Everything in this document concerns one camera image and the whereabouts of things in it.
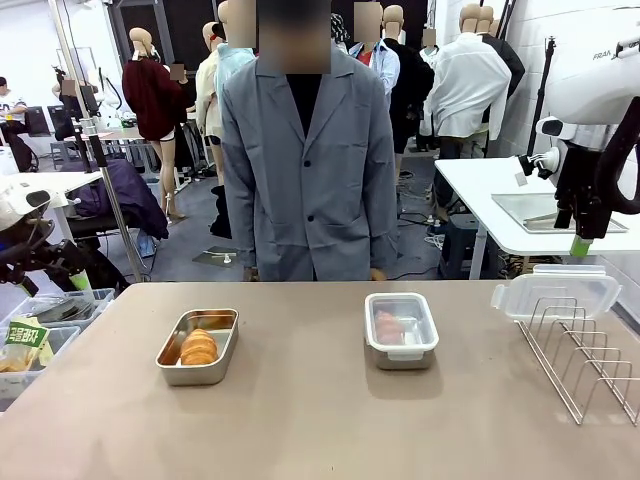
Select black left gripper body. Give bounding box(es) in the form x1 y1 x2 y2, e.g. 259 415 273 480
37 239 92 281

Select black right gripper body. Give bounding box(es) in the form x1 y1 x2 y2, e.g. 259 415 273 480
554 143 617 241

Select perforated metal baking tray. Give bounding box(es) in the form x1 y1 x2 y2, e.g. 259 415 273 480
491 192 630 235

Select golden croissant bread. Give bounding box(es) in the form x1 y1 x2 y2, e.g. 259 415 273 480
179 327 220 367
374 309 406 345

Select clear plastic clip lid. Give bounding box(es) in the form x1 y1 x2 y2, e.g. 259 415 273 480
363 292 440 362
490 263 624 321

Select rectangular stainless steel container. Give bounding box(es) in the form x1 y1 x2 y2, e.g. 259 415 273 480
155 307 240 387
363 292 440 372

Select person's left forearm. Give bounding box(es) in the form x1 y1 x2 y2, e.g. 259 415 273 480
367 189 401 271

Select person's right forearm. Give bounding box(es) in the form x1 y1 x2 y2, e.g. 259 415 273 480
222 189 259 271

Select clear plastic storage bin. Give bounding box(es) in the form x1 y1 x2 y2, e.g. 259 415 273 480
29 287 117 329
0 324 82 414

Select slanted metal pole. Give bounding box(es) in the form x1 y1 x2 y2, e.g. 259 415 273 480
49 0 147 283

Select green snack bag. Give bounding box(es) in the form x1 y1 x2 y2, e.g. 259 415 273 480
3 316 52 372

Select white desk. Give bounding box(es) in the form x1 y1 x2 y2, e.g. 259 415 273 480
0 170 105 211

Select purple cloth on chair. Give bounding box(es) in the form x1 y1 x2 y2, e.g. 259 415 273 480
74 158 170 241

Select white side table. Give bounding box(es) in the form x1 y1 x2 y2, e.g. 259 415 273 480
433 155 640 282

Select dark grey stool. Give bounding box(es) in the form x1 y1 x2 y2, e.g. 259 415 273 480
438 213 482 280

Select black tripod stand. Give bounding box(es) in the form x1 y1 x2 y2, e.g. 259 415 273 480
537 35 559 124

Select metal floor plate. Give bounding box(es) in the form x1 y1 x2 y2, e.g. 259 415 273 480
192 246 250 269

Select seated person in black top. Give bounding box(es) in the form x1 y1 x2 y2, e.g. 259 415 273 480
52 79 84 141

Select mannequin in black jacket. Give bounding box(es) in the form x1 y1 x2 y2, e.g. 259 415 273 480
479 4 526 126

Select seated person in white t-shirt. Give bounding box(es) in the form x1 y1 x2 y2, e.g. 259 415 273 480
0 76 29 134

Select mannequin in white shirt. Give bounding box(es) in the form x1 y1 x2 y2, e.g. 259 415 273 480
419 2 512 166

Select mannequin in maroon sweater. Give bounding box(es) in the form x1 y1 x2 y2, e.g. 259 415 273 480
121 26 184 221

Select standing person in dark clothes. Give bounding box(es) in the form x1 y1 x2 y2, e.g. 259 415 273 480
169 62 197 151

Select mannequin in black dress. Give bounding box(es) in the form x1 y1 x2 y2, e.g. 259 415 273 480
382 4 436 156

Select mannequin in cream clothes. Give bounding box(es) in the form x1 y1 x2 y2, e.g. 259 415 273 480
193 21 227 187

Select person in light blue shirt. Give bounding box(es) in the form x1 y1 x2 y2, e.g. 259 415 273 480
348 1 402 101

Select person in grey blazer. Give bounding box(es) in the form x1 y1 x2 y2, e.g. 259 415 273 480
219 0 401 283

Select mannequin in pale blue top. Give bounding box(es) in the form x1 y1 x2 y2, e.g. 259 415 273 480
214 0 257 91

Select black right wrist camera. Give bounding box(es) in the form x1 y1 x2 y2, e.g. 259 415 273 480
553 197 575 230

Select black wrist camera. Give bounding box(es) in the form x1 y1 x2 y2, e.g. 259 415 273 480
0 264 40 300
553 197 575 230

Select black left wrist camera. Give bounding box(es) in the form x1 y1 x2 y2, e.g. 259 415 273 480
0 264 40 300

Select metal wire lid rack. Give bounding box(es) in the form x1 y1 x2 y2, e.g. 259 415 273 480
514 296 640 427

